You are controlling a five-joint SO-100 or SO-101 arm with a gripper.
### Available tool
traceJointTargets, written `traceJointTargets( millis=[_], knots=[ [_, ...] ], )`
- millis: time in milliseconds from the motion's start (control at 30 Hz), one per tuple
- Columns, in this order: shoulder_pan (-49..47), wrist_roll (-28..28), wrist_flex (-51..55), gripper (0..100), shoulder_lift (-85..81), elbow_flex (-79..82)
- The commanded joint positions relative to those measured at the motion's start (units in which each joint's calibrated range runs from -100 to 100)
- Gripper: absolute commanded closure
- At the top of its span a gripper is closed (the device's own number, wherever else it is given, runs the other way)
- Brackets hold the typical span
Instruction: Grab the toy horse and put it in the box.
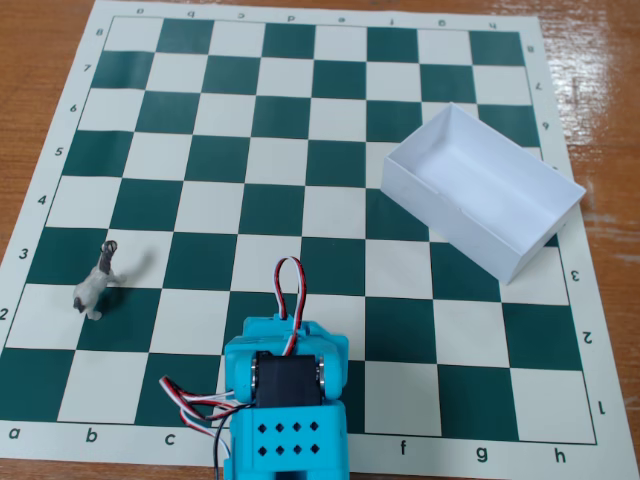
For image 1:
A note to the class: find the small grey toy horse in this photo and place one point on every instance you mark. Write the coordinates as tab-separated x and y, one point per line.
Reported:
92	285

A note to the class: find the cyan robot arm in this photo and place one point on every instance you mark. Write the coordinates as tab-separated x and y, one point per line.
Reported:
287	435

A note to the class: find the white open cardboard box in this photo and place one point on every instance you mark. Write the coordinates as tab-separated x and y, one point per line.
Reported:
480	190

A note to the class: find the green and cream chessboard mat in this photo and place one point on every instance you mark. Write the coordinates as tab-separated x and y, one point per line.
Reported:
330	210

